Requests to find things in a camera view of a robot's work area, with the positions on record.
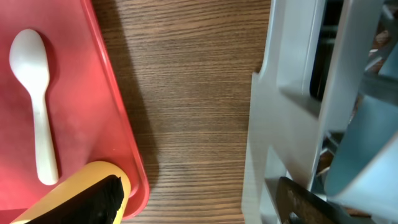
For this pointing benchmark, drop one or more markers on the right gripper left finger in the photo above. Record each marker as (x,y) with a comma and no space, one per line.
(101,203)

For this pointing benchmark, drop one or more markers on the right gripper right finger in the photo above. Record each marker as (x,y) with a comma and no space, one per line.
(295,204)

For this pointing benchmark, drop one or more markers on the yellow cup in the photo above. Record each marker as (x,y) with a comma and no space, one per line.
(89,175)

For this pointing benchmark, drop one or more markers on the blue bowl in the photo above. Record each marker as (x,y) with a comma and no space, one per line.
(363,173)

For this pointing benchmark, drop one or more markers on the grey dishwasher rack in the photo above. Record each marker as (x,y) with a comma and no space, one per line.
(321,59)

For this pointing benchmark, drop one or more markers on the red serving tray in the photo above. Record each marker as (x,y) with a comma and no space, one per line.
(86,111)

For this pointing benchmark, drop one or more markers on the white plastic spoon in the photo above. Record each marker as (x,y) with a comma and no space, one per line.
(29,64)

